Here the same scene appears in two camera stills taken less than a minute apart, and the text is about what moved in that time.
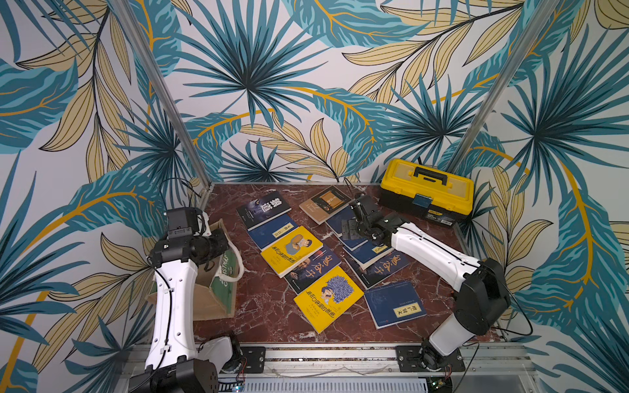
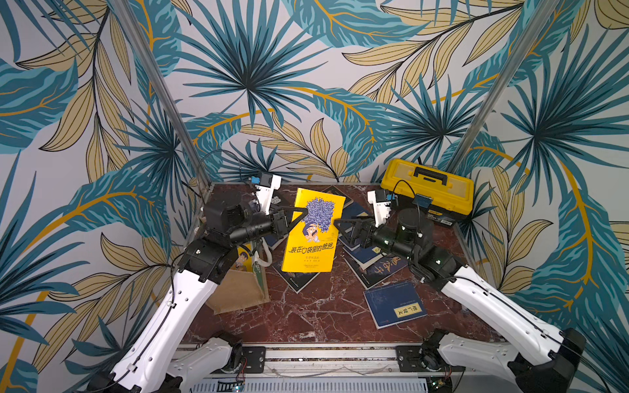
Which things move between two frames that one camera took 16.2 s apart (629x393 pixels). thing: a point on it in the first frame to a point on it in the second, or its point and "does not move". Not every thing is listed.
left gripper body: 213,246 to 256,226
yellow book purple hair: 326,299 to 311,244
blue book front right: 393,304 does not move
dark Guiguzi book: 381,270 does not move
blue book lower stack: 368,253 does not move
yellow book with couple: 285,255 to 244,260
